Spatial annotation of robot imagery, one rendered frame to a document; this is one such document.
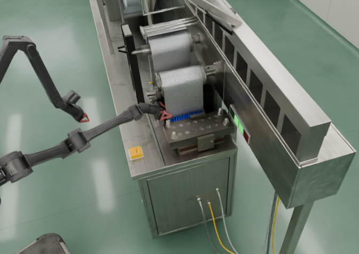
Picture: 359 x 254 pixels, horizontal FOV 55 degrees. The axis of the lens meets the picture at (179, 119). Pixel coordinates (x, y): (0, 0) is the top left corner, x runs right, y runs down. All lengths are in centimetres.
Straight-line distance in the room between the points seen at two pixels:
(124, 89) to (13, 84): 228
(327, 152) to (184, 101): 93
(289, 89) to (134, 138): 116
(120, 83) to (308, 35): 299
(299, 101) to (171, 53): 103
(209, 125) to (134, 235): 120
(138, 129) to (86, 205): 106
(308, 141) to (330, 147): 20
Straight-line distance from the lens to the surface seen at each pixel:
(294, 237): 214
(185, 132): 202
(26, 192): 338
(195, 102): 209
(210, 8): 161
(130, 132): 224
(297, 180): 145
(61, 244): 269
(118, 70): 278
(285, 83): 138
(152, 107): 200
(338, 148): 149
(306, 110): 128
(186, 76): 197
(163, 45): 210
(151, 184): 212
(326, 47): 476
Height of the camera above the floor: 251
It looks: 45 degrees down
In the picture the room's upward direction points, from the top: 5 degrees counter-clockwise
